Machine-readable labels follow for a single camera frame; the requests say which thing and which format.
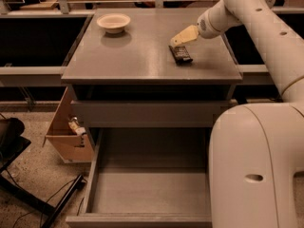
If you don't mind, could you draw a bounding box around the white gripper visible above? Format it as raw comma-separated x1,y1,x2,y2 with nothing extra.
170,8,228,48

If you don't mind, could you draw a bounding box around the dark rxbar chocolate wrapper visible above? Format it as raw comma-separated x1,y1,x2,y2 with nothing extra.
169,46,193,65

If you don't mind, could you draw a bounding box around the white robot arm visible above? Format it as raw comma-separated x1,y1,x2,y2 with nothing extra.
171,0,304,228

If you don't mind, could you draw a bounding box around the grey drawer cabinet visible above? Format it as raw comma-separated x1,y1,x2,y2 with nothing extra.
61,7,243,150

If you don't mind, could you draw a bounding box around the closed grey top drawer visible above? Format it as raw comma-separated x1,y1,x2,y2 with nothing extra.
71,101,231,128

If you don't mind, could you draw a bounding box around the open grey middle drawer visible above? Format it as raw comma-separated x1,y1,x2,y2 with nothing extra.
66,128,212,228

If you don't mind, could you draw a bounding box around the white paper bowl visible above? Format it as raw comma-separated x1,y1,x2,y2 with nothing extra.
97,13,131,34

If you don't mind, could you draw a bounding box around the small object in box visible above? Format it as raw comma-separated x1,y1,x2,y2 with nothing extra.
68,117,86,136

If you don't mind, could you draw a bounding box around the open cardboard box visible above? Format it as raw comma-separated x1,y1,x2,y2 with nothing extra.
46,89,94,163

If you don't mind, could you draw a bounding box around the black stand leg left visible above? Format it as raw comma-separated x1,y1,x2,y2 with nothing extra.
40,175,85,228

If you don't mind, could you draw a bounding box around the black chair base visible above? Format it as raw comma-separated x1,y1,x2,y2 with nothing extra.
0,118,55,216

